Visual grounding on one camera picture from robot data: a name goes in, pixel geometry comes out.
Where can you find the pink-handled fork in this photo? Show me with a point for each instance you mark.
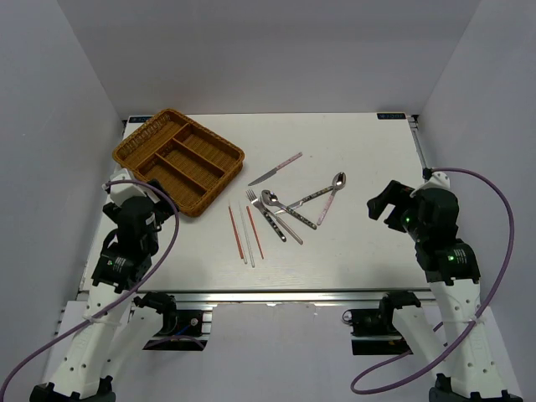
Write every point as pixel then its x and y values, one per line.
pixel 283 225

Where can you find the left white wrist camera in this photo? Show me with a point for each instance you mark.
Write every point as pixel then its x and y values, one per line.
pixel 123 186

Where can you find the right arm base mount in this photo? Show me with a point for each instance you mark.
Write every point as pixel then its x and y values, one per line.
pixel 373 332

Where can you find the pink-handled spoon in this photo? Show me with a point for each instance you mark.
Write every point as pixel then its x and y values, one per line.
pixel 338 183

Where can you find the brown wicker cutlery tray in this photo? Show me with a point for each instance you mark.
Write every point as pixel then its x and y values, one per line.
pixel 192 163

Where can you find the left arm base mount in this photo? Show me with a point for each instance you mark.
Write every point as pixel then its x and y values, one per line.
pixel 177 330

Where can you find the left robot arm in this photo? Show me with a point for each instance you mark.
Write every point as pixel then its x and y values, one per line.
pixel 97 351

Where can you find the dark floral-handled knife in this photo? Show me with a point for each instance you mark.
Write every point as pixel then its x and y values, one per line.
pixel 309 197

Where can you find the red chopstick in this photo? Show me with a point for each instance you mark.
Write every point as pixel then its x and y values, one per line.
pixel 236 233
pixel 257 239

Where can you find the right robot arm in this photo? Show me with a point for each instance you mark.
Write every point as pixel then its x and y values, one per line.
pixel 464 367

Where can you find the pink-handled table knife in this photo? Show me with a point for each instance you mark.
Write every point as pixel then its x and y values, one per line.
pixel 274 170

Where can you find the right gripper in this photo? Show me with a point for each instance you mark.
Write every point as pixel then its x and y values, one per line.
pixel 394 193

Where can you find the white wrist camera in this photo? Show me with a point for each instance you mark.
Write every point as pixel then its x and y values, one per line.
pixel 437 179
pixel 123 186

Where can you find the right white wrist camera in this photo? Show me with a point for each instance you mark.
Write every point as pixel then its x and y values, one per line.
pixel 437 179

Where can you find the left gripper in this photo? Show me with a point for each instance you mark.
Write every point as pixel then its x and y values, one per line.
pixel 164 209

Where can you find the dark floral-handled fork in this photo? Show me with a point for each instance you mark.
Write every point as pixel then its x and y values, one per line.
pixel 255 201

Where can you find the dark floral-handled spoon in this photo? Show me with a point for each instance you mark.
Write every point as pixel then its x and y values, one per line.
pixel 271 199

